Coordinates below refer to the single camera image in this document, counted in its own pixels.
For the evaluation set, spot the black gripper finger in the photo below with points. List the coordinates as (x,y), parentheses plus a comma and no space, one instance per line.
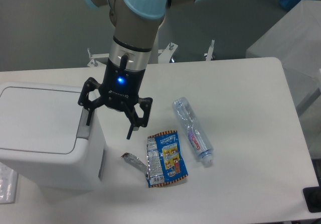
(136,122)
(90,105)

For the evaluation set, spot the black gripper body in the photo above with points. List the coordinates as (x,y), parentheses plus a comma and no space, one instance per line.
(121,85)

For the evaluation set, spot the white push-lid trash can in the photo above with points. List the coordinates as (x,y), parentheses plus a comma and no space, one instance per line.
(50,139)

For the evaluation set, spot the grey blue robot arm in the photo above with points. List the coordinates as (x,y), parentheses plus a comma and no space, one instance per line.
(136,24)

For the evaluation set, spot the small silver foil wrapper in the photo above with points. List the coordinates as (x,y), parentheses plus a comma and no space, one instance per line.
(135,162)

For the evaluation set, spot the blue snack bag wrapper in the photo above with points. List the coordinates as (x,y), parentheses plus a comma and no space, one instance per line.
(165,164)

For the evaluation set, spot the clear plastic water bottle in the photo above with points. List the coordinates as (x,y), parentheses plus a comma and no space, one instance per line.
(198,139)

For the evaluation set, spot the clear plastic sheet left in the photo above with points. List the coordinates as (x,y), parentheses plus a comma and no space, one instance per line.
(9,180)

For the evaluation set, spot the black device table corner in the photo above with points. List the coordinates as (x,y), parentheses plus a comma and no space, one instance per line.
(312,198)

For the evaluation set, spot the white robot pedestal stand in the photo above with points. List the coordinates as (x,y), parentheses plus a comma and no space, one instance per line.
(157,55)

